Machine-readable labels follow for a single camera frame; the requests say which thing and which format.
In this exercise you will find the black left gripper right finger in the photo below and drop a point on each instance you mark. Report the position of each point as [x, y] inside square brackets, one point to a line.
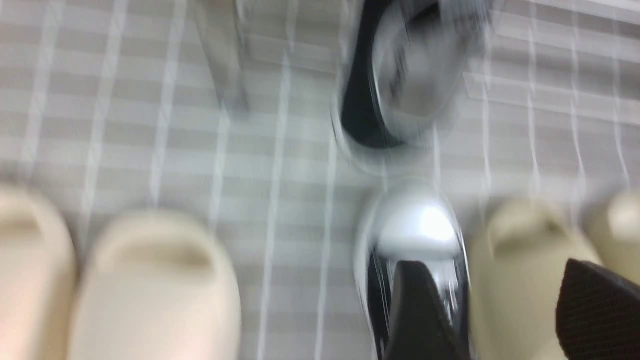
[598, 314]

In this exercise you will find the cream slipper far left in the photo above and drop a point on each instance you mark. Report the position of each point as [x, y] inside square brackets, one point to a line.
[38, 277]

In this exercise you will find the olive green slipper right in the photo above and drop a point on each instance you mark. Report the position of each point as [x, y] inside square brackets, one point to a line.
[613, 227]

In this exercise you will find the olive green slipper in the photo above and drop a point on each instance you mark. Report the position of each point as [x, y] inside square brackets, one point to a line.
[517, 264]
[613, 227]

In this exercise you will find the cream slipper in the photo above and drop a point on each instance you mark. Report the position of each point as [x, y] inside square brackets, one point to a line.
[157, 285]
[38, 277]

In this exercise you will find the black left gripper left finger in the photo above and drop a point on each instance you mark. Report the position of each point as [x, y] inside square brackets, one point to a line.
[420, 328]

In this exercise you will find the grey checked tablecloth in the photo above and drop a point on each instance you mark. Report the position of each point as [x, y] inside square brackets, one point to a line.
[109, 105]

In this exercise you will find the stainless steel shoe rack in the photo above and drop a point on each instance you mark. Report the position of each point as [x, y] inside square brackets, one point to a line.
[238, 33]

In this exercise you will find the olive green slipper left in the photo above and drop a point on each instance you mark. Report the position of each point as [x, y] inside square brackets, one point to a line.
[517, 264]

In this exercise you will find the black canvas sneaker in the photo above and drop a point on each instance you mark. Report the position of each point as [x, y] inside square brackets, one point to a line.
[409, 221]
[401, 77]

